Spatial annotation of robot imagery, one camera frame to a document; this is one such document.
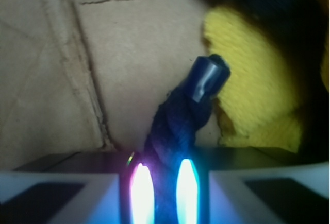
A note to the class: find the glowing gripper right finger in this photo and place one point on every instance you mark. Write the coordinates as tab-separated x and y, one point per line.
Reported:
252	185

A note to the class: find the yellow cloth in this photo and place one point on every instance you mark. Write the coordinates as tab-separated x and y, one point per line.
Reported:
277	94

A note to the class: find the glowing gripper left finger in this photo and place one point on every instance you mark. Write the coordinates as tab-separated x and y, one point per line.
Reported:
81	187

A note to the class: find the brown paper bag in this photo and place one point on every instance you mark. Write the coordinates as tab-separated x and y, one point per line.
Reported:
80	75

